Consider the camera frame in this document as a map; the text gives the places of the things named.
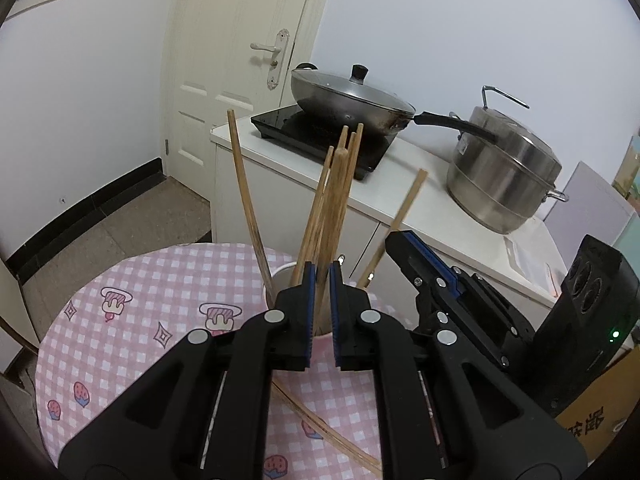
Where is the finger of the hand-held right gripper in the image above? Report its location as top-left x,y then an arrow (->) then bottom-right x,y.
451,269 -> 537,342
384,230 -> 512,372

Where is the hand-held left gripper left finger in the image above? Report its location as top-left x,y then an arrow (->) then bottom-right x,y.
59,260 -> 318,480

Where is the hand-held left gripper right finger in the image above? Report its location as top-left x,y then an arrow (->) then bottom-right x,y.
328,259 -> 588,480

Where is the pink chopstick cup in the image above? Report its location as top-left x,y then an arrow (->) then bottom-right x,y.
264,259 -> 388,368

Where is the pile of wooden chopsticks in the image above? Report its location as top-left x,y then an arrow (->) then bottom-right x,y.
290,124 -> 363,336

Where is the bent wooden chopstick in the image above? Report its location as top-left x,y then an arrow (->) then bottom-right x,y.
227,109 -> 275,297

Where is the white kitchen counter cabinet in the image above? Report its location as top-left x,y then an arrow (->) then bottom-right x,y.
210,110 -> 576,311

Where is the clear plastic bag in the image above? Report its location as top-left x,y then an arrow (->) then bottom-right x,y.
502,235 -> 563,296

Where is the brown cardboard box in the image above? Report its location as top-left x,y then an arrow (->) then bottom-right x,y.
555,345 -> 640,466

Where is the stainless steel steamer pot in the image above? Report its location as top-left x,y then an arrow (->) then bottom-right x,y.
446,85 -> 570,235

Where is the pale teal box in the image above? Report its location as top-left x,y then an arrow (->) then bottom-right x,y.
612,212 -> 640,266

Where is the white board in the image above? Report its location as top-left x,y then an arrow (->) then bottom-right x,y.
542,161 -> 638,251

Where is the pink checked tablecloth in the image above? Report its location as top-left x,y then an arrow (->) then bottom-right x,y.
35,242 -> 451,480

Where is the black induction cooktop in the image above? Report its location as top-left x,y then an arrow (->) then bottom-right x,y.
250,107 -> 396,182

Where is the colourful small picture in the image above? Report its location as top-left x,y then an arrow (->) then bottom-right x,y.
612,135 -> 640,198

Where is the glass wok lid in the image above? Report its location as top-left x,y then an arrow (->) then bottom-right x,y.
291,64 -> 416,116

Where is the white panel door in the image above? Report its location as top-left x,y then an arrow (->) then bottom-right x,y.
162,0 -> 341,196

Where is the white furniture panel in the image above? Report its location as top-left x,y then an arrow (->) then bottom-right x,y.
0,260 -> 41,376

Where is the steel wok with black handle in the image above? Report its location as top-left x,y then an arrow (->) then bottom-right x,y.
290,62 -> 498,143

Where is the silver door handle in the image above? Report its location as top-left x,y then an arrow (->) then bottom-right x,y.
250,29 -> 292,91

